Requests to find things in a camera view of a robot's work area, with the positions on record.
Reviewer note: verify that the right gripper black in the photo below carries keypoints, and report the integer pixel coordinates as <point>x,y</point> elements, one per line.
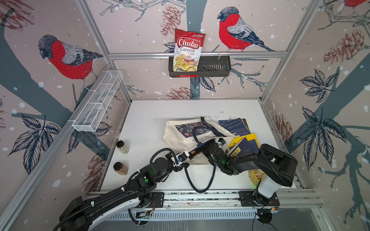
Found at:
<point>205,151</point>

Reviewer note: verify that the cream canvas tote bag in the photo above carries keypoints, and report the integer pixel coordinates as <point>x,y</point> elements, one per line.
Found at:
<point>186,135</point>

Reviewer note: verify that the dark blue thin book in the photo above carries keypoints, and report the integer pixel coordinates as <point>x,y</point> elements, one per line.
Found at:
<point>243,148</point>
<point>237,127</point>

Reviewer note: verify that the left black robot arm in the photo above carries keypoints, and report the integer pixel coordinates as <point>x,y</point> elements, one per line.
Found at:
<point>85,215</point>

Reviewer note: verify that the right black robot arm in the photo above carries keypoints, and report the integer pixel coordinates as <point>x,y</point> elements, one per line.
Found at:
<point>279,167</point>

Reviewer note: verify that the Chuba cassava chips bag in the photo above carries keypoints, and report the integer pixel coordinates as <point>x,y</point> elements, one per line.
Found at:
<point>187,50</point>

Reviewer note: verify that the yellow bamboo steamer basket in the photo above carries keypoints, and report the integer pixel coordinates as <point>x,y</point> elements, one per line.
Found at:
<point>256,176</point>

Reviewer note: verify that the brown spice jar black lid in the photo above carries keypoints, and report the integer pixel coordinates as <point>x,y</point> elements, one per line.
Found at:
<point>120,168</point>

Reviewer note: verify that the clear spice jar black lid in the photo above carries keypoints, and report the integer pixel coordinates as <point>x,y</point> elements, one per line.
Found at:
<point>122,146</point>

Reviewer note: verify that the circuit board under left base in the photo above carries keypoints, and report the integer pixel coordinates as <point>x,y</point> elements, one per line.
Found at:
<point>143,215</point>

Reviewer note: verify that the circuit board under base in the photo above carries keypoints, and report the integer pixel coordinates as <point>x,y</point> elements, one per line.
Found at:
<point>270,210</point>
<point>143,215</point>

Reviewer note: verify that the circuit board under right base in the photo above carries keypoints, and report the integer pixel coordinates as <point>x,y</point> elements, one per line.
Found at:
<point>270,210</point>

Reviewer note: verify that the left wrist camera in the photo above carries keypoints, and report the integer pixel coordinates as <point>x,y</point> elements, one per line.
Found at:
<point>182,157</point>

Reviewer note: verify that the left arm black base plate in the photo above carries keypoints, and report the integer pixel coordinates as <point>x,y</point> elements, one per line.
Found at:
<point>157,200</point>

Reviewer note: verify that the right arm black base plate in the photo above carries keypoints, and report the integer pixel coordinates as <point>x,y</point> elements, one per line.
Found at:
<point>245,198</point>

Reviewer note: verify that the black wire wall basket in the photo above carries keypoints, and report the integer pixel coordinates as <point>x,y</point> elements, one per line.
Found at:
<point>209,66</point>

